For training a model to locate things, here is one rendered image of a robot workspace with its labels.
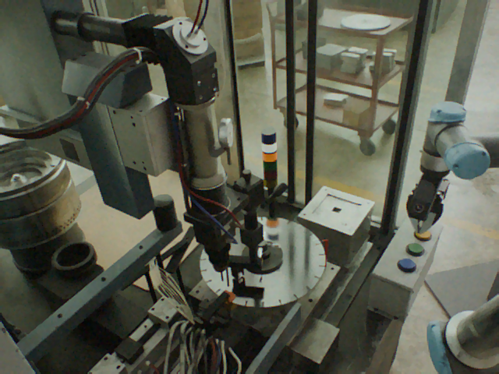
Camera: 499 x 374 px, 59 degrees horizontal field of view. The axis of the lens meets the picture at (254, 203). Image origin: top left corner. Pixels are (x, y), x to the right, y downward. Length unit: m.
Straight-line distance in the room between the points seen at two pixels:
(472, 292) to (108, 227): 1.75
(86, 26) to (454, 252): 2.26
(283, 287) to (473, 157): 0.51
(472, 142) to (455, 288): 1.55
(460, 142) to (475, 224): 1.96
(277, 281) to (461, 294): 1.48
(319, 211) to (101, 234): 0.78
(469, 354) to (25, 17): 1.08
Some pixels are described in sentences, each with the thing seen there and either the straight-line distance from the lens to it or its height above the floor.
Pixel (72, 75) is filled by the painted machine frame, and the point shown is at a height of 1.50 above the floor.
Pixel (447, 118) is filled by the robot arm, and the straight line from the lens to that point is 1.05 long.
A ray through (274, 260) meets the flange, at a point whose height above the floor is 0.96.
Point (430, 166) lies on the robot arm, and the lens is 1.12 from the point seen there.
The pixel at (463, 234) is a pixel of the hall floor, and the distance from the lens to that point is 2.83.
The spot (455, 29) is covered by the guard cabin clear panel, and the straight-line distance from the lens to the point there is 1.21.
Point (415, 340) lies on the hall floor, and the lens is 2.24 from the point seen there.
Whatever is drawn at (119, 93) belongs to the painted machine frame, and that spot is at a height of 1.50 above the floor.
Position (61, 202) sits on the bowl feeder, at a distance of 1.45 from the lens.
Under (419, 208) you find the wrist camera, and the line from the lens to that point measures 1.11.
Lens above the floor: 1.78
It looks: 38 degrees down
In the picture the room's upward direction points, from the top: 4 degrees counter-clockwise
